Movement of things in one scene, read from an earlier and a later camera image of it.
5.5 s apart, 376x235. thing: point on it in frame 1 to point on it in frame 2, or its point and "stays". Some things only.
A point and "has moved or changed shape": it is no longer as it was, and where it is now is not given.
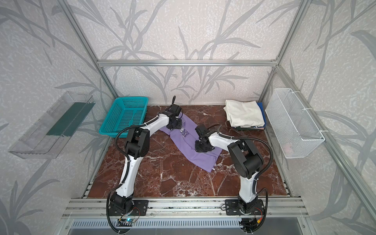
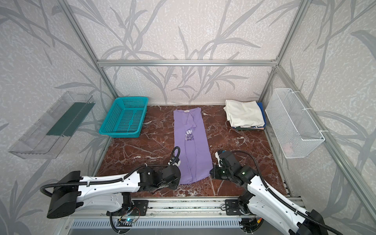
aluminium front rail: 96,208 stays
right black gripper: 202,146 to 217,172
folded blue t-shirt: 261,105 stays
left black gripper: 176,124 to 175,175
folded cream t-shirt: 244,114 stays
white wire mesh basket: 293,129 stays
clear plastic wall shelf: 44,139 stays
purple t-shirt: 187,135 has moved or changed shape
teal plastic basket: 124,112 stays
